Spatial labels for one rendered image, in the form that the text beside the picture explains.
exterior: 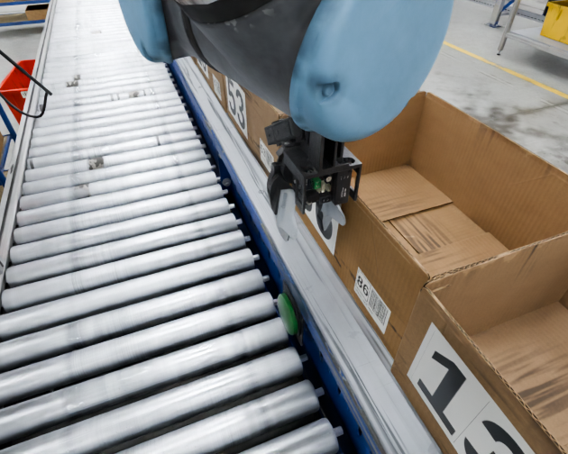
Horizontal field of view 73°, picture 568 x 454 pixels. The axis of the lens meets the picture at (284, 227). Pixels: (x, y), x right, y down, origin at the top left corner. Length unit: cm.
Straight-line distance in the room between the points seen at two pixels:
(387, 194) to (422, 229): 11
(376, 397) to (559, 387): 22
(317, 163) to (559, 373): 40
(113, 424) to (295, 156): 47
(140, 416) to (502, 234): 65
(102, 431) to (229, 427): 19
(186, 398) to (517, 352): 48
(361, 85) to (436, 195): 64
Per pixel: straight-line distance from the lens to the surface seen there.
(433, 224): 75
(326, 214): 55
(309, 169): 43
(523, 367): 60
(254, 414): 64
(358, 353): 53
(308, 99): 17
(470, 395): 41
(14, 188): 124
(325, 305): 57
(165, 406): 67
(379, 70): 18
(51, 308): 86
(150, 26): 28
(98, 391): 72
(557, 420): 58
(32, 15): 588
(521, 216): 71
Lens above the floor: 135
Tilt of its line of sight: 42 degrees down
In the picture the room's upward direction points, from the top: straight up
